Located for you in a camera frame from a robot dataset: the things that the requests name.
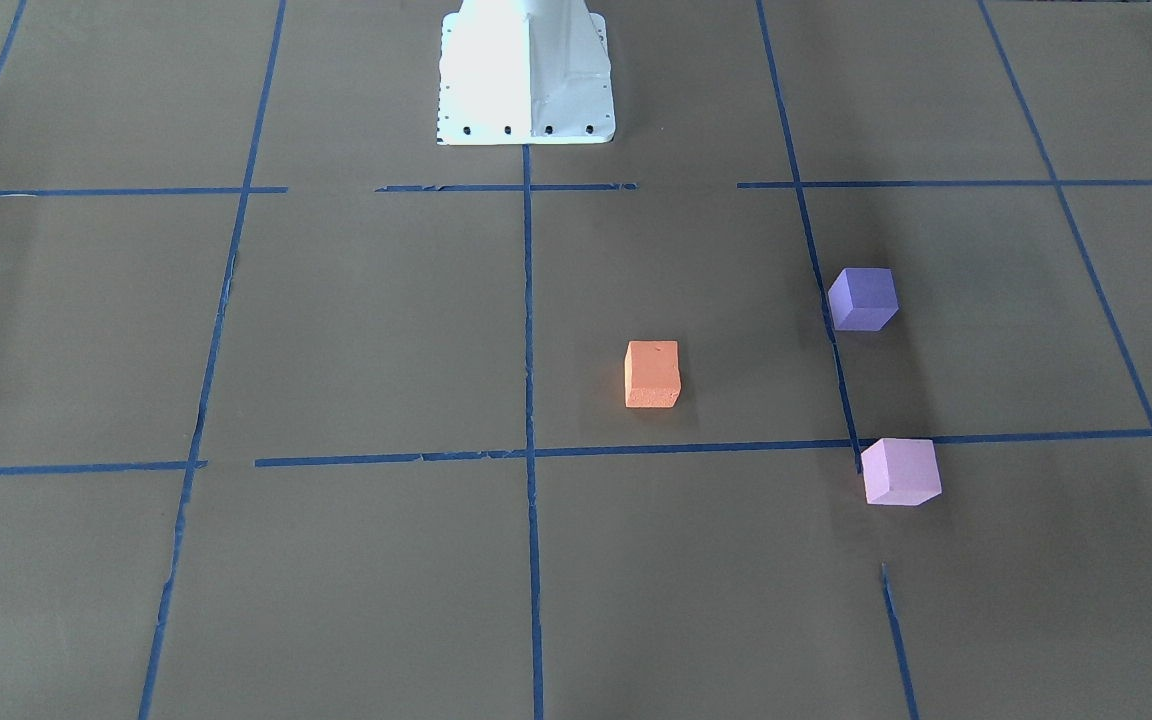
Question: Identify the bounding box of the orange foam cube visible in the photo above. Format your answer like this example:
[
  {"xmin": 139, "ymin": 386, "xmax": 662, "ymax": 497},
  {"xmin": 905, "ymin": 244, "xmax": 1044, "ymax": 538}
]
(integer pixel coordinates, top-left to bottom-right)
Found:
[{"xmin": 623, "ymin": 340, "xmax": 682, "ymax": 409}]

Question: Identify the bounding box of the blue tape centre vertical line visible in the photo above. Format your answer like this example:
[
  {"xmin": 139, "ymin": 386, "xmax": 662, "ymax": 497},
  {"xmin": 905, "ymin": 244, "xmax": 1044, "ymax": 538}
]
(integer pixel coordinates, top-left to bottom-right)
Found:
[{"xmin": 521, "ymin": 145, "xmax": 545, "ymax": 719}]

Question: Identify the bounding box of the blue tape upper horizontal line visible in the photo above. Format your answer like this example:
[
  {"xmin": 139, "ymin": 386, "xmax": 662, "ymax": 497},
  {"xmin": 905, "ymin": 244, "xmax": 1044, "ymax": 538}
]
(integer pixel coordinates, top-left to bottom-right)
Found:
[{"xmin": 0, "ymin": 179, "xmax": 1152, "ymax": 199}]

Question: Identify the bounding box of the blue tape horizontal line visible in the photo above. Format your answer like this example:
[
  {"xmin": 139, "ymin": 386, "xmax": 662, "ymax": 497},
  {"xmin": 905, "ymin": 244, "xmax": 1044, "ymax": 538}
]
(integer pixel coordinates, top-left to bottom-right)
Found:
[
  {"xmin": 0, "ymin": 429, "xmax": 1152, "ymax": 477},
  {"xmin": 0, "ymin": 179, "xmax": 1152, "ymax": 199}
]

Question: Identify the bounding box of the blue tape lower horizontal line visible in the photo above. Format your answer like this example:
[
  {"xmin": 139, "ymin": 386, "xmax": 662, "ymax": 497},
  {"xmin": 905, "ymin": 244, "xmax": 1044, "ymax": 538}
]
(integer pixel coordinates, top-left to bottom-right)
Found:
[{"xmin": 0, "ymin": 429, "xmax": 1152, "ymax": 477}]

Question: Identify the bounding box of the dark purple foam cube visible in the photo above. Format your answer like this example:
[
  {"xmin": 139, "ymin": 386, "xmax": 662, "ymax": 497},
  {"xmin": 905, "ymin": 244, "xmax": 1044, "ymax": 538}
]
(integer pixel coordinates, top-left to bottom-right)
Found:
[{"xmin": 827, "ymin": 266, "xmax": 900, "ymax": 332}]

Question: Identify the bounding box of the light pink-purple foam cube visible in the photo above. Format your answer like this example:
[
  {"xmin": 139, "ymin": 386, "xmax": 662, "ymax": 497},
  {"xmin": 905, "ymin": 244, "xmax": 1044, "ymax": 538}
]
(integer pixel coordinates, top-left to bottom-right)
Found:
[{"xmin": 861, "ymin": 438, "xmax": 943, "ymax": 507}]

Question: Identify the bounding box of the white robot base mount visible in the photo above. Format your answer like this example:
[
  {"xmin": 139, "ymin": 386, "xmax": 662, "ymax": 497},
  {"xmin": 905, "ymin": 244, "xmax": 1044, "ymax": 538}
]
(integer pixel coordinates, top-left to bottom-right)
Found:
[{"xmin": 435, "ymin": 1, "xmax": 617, "ymax": 146}]

